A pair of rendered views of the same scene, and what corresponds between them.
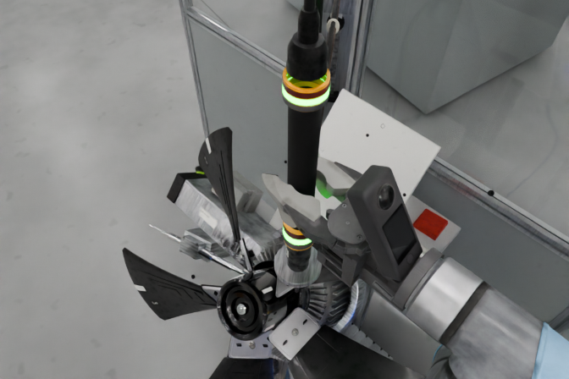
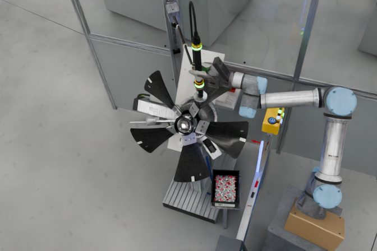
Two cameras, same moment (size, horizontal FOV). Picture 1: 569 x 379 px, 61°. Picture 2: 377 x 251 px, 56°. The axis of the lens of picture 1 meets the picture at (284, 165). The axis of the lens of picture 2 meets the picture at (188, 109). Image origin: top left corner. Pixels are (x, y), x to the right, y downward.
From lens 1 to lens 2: 1.16 m
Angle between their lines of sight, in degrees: 11
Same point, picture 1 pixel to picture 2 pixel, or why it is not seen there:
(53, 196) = (39, 155)
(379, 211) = (219, 65)
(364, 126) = not seen: hidden behind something
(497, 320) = (248, 78)
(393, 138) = (208, 56)
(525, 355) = (255, 81)
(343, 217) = (211, 71)
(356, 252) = (217, 78)
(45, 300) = (64, 201)
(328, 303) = (208, 117)
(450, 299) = (239, 78)
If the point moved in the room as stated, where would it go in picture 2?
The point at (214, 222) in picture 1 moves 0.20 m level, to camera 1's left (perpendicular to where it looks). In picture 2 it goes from (156, 110) to (126, 121)
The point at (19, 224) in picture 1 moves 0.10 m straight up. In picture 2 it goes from (28, 175) to (23, 170)
